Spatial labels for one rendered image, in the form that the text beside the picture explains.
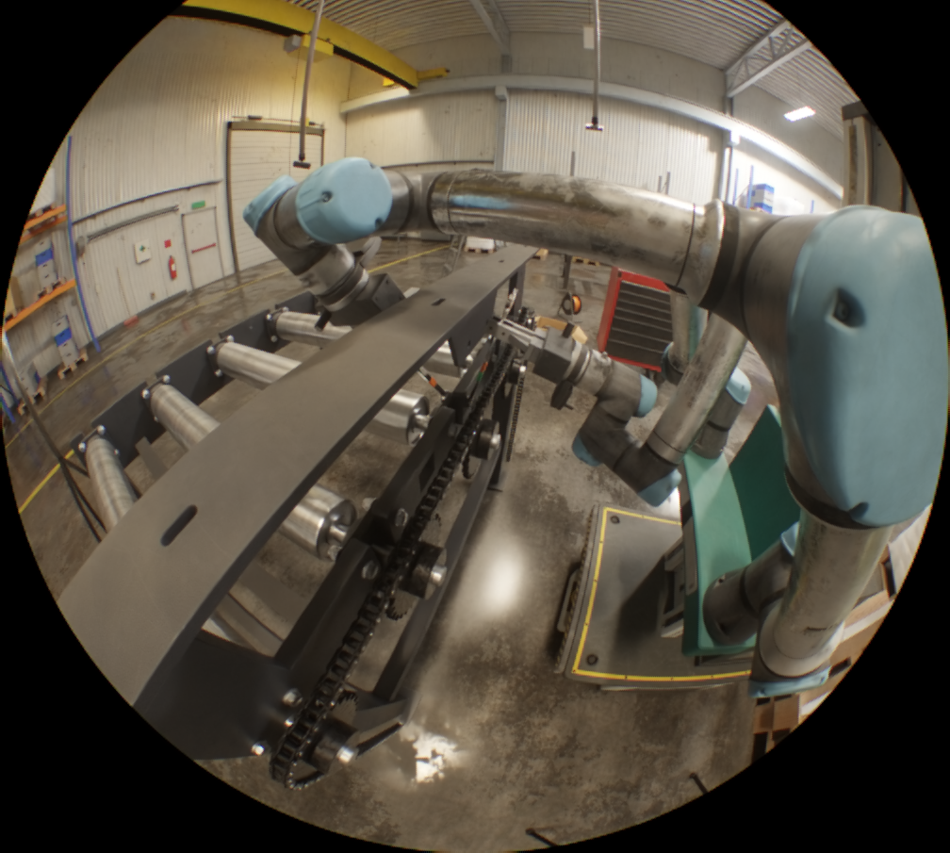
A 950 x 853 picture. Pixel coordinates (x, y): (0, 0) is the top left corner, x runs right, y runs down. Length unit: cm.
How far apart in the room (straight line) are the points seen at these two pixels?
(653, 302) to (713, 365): 214
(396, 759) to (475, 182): 148
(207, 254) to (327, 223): 971
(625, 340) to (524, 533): 181
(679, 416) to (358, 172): 50
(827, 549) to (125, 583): 37
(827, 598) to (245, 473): 38
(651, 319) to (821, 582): 250
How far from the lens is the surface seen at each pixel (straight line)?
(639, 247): 25
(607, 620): 107
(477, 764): 133
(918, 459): 16
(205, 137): 1051
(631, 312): 258
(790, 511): 72
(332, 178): 26
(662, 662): 114
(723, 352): 49
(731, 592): 61
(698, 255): 25
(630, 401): 55
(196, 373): 121
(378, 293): 38
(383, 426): 63
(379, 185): 28
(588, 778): 144
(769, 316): 17
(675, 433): 50
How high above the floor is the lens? 128
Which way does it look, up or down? 32 degrees down
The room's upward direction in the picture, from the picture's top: 4 degrees clockwise
